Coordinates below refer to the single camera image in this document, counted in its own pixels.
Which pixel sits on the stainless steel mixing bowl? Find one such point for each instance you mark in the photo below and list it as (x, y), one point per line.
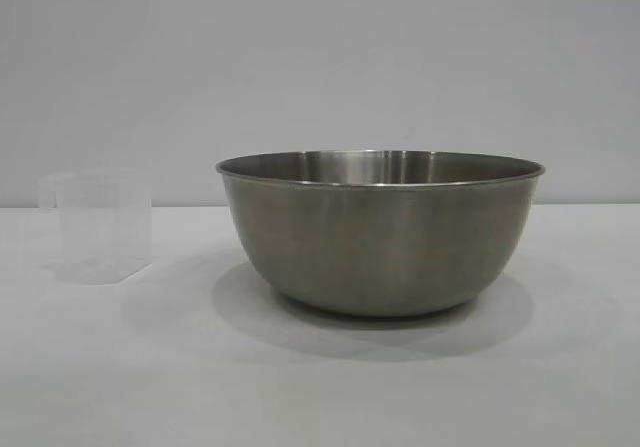
(380, 237)

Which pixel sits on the translucent plastic measuring cup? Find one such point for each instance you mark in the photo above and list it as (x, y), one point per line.
(102, 222)

